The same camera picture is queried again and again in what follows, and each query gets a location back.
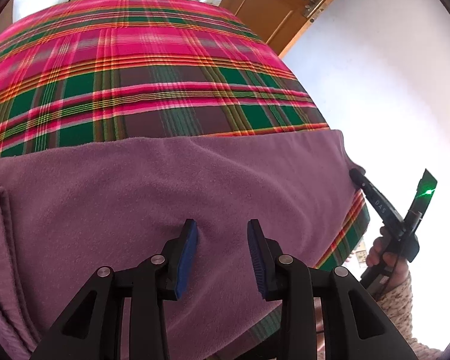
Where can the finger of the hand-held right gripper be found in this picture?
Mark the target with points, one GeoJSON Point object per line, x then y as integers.
{"type": "Point", "coordinates": [362, 183]}

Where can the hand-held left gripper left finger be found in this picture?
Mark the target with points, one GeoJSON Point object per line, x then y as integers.
{"type": "Point", "coordinates": [185, 258]}

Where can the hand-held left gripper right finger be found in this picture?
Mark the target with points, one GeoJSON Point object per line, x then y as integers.
{"type": "Point", "coordinates": [257, 258]}

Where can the purple fleece garment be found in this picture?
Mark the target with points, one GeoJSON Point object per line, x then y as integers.
{"type": "Point", "coordinates": [135, 195]}

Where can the person's right forearm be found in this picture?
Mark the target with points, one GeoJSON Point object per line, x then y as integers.
{"type": "Point", "coordinates": [397, 315]}

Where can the person's right hand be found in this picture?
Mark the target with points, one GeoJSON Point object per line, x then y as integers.
{"type": "Point", "coordinates": [375, 251]}

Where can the metal door lock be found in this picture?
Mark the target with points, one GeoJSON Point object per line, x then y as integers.
{"type": "Point", "coordinates": [313, 7]}

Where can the pink green plaid blanket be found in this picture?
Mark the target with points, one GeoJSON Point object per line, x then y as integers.
{"type": "Point", "coordinates": [135, 63]}

